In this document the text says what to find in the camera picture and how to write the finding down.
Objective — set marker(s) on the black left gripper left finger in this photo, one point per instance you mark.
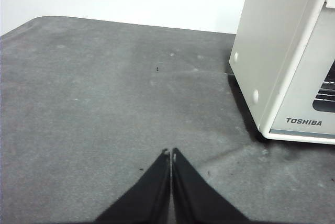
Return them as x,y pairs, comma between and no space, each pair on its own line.
149,197

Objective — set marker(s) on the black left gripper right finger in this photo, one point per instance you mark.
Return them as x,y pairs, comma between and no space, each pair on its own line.
193,197

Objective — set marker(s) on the cream Toshiba toaster oven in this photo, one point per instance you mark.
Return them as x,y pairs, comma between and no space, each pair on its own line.
274,38

